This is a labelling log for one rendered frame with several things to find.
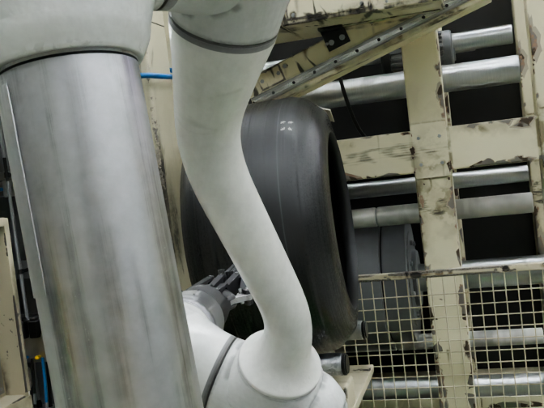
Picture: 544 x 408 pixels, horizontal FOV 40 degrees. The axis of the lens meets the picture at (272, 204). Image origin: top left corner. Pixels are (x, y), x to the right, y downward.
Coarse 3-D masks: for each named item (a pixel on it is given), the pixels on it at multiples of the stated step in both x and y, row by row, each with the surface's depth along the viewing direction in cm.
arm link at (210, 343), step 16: (192, 304) 101; (192, 320) 95; (208, 320) 98; (192, 336) 92; (208, 336) 93; (224, 336) 95; (208, 352) 92; (224, 352) 92; (208, 368) 91; (208, 384) 91
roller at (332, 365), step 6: (318, 354) 150; (324, 354) 150; (330, 354) 150; (336, 354) 149; (342, 354) 149; (324, 360) 148; (330, 360) 148; (336, 360) 148; (342, 360) 147; (348, 360) 150; (324, 366) 148; (330, 366) 148; (336, 366) 147; (342, 366) 147; (348, 366) 150; (330, 372) 148; (336, 372) 148; (342, 372) 148; (348, 372) 149
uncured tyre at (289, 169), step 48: (288, 144) 142; (336, 144) 172; (192, 192) 143; (288, 192) 138; (336, 192) 186; (192, 240) 142; (288, 240) 137; (336, 240) 144; (336, 288) 142; (240, 336) 147; (336, 336) 150
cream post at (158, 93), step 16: (160, 16) 170; (160, 32) 169; (160, 48) 169; (144, 64) 161; (160, 64) 168; (144, 80) 161; (160, 80) 167; (160, 96) 166; (160, 112) 165; (160, 128) 164; (160, 144) 163; (176, 144) 172; (160, 160) 162; (176, 160) 171; (160, 176) 162; (176, 176) 170; (176, 192) 169; (176, 208) 168; (176, 224) 167; (176, 240) 166; (176, 256) 166
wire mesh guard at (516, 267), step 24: (504, 264) 185; (528, 264) 183; (360, 288) 195; (384, 288) 193; (456, 288) 188; (480, 288) 187; (528, 288) 184; (528, 312) 185; (528, 336) 185; (528, 360) 186; (528, 384) 186
